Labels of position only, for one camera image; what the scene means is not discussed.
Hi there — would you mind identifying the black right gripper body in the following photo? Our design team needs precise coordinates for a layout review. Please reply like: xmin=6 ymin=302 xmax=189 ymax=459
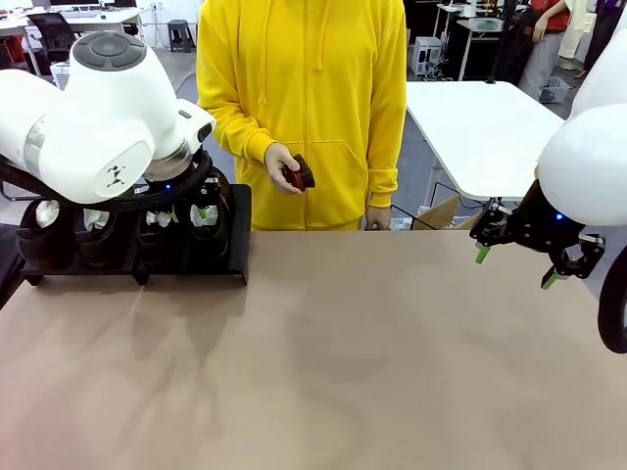
xmin=508 ymin=180 xmax=585 ymax=256

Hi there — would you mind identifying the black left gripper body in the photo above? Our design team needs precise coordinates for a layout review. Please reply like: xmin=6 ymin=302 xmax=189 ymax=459
xmin=145 ymin=167 xmax=222 ymax=208

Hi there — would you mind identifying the brown shoe brush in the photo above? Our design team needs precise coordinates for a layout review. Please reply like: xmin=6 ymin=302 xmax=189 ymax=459
xmin=281 ymin=152 xmax=317 ymax=194

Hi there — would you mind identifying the person's right forearm yellow sleeve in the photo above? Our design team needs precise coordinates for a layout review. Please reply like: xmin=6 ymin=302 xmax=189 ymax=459
xmin=197 ymin=94 xmax=281 ymax=164

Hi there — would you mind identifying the person's left forearm yellow sleeve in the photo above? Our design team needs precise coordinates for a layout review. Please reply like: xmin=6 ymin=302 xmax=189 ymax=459
xmin=365 ymin=96 xmax=409 ymax=211

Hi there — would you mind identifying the black metal shoe stand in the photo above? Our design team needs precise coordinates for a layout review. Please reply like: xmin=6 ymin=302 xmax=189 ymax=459
xmin=20 ymin=233 xmax=149 ymax=288
xmin=132 ymin=183 xmax=253 ymax=288

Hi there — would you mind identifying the person's right hand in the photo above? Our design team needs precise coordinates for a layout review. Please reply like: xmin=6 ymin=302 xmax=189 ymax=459
xmin=264 ymin=142 xmax=306 ymax=197

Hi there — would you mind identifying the person's left hand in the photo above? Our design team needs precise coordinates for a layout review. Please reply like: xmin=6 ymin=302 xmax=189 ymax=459
xmin=364 ymin=206 xmax=394 ymax=232

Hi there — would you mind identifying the brown cardboard box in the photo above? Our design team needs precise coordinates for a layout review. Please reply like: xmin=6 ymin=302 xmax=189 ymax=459
xmin=410 ymin=195 xmax=464 ymax=232

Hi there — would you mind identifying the large white table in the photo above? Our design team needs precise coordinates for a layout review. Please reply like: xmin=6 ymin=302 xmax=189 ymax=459
xmin=406 ymin=80 xmax=567 ymax=202

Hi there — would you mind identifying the grey plastic storage bin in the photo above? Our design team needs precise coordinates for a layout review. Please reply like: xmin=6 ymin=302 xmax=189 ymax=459
xmin=538 ymin=74 xmax=572 ymax=105

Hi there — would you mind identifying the grey plastic stool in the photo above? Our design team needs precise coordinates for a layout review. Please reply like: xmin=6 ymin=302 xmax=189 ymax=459
xmin=168 ymin=19 xmax=192 ymax=53

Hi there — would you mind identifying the person in yellow hoodie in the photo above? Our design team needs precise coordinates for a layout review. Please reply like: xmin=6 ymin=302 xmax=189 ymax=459
xmin=196 ymin=0 xmax=409 ymax=233

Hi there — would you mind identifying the white air purifier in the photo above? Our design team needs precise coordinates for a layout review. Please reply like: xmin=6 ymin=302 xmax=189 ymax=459
xmin=50 ymin=60 xmax=75 ymax=93

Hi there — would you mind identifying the black fabric cover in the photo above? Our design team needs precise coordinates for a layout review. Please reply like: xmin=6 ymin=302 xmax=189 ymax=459
xmin=0 ymin=222 xmax=26 ymax=301

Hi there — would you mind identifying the person in red shirt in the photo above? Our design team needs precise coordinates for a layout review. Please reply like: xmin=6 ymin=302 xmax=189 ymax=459
xmin=517 ymin=0 xmax=572 ymax=100

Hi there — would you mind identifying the white computer case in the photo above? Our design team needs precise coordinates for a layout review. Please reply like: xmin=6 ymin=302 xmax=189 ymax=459
xmin=414 ymin=36 xmax=445 ymax=77

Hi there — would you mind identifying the white office desk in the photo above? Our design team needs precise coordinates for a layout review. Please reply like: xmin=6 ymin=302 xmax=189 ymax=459
xmin=0 ymin=5 xmax=151 ymax=65

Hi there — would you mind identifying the black mesh office chair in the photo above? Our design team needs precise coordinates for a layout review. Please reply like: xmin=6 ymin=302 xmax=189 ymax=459
xmin=26 ymin=12 xmax=85 ymax=64

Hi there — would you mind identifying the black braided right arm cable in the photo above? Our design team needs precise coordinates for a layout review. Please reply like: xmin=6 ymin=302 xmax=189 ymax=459
xmin=597 ymin=251 xmax=627 ymax=355

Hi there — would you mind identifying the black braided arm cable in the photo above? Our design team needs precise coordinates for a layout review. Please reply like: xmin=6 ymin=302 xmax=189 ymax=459
xmin=597 ymin=251 xmax=627 ymax=355
xmin=0 ymin=151 xmax=216 ymax=212

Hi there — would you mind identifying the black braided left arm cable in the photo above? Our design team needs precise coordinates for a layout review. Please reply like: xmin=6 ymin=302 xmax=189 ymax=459
xmin=0 ymin=151 xmax=216 ymax=212

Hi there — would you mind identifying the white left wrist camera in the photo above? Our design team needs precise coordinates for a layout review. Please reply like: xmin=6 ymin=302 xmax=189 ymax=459
xmin=172 ymin=98 xmax=218 ymax=155

